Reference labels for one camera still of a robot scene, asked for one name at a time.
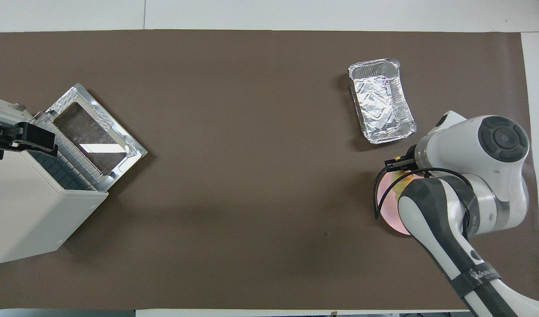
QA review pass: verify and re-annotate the sliced yellow bread loaf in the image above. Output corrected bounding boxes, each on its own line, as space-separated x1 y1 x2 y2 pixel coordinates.
393 171 425 196

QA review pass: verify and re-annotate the aluminium foil tray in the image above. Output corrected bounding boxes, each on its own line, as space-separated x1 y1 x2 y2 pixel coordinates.
348 59 417 145

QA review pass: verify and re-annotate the glass oven door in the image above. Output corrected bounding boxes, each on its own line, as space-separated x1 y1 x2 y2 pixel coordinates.
44 83 148 192

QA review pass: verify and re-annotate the cream toaster oven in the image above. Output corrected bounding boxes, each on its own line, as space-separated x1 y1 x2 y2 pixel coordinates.
0 92 109 264

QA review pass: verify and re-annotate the pink round plate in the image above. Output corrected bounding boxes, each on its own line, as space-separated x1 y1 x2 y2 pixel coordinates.
377 173 413 235

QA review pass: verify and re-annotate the brown table mat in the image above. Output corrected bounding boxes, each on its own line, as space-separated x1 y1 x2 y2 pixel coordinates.
0 29 539 311

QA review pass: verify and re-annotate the oven wire rack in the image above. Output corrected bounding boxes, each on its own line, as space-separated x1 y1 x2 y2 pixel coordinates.
30 119 103 191

